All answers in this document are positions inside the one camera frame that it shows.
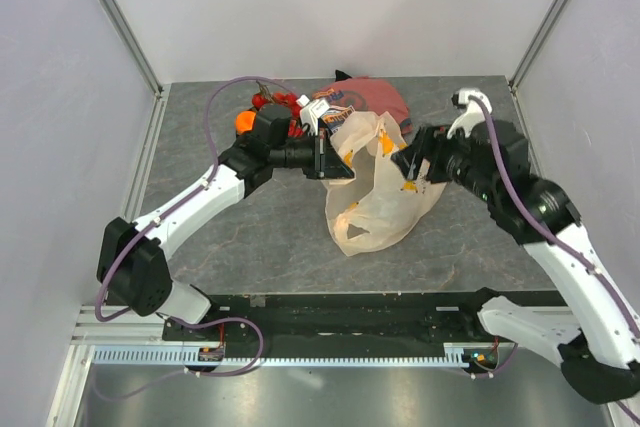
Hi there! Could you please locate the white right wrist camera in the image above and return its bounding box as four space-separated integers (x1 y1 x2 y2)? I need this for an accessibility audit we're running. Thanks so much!
447 87 492 139

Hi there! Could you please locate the right aluminium frame post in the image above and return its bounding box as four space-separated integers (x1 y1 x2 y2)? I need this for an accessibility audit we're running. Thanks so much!
508 0 571 94

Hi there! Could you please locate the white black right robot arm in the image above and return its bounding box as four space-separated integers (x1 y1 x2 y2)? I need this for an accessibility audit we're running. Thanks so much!
392 120 639 404

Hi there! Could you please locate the aluminium cross rail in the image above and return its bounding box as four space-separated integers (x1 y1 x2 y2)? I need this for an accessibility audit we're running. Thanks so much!
71 305 164 345

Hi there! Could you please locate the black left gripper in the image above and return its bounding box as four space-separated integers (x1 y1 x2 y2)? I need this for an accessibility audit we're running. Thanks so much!
270 129 354 180

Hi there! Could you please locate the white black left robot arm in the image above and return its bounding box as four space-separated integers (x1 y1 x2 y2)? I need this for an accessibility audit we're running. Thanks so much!
94 104 355 340

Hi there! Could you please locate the red printed folded t-shirt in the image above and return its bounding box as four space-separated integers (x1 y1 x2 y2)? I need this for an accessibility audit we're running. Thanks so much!
313 74 413 134

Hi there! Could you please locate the beige banana print plastic bag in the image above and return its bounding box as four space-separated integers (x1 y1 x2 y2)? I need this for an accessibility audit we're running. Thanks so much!
324 112 445 257

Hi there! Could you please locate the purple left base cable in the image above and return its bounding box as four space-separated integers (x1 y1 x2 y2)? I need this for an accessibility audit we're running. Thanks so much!
89 316 266 402

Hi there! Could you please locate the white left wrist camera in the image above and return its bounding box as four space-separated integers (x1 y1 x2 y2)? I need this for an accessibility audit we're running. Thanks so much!
296 95 330 135

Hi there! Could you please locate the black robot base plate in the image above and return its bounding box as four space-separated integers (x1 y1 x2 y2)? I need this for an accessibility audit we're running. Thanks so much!
159 289 539 348

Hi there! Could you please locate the aluminium frame post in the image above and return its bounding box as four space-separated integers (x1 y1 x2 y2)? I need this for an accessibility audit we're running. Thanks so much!
99 0 164 97
508 0 571 94

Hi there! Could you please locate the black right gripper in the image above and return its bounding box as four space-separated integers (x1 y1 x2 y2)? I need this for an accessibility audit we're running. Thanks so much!
388 121 495 201

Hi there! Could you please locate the grey slotted cable duct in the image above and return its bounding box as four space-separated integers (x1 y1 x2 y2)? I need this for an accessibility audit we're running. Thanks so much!
92 341 506 368

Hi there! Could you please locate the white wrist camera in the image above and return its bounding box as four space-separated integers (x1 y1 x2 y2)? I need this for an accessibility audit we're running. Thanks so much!
447 87 492 139
296 95 330 135

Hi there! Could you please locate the red cherry tomatoes cluster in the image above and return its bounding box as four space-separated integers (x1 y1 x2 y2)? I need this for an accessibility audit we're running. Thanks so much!
251 92 298 110

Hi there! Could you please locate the left aluminium frame post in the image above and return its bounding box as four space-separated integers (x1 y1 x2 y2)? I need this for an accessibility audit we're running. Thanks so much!
99 0 164 97

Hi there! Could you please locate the orange fruit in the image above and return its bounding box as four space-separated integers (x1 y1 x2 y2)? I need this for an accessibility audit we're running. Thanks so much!
234 110 256 135

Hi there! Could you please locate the black folded garment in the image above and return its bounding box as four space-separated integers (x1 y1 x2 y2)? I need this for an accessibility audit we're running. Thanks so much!
334 69 352 82

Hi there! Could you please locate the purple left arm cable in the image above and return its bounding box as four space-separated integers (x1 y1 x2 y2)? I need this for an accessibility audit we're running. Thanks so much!
94 76 304 322

